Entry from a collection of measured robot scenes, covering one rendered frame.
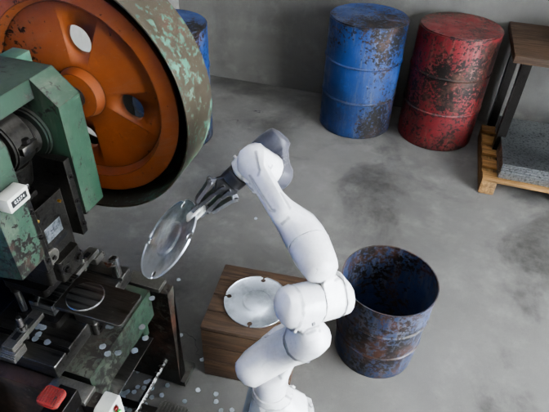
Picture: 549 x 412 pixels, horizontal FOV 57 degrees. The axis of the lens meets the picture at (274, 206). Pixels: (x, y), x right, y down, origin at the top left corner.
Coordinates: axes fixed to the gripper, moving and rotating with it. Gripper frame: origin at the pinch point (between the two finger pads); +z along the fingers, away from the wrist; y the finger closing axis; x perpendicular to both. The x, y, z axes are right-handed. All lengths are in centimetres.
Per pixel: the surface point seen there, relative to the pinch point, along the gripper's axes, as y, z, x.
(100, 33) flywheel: 51, -19, -27
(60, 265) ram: 24.1, 34.8, 10.1
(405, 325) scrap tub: -103, -12, 6
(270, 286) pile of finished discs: -70, 28, -27
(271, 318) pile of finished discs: -69, 30, -9
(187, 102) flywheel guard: 24.3, -25.0, -8.5
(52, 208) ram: 35.5, 22.8, 2.9
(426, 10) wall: -146, -116, -250
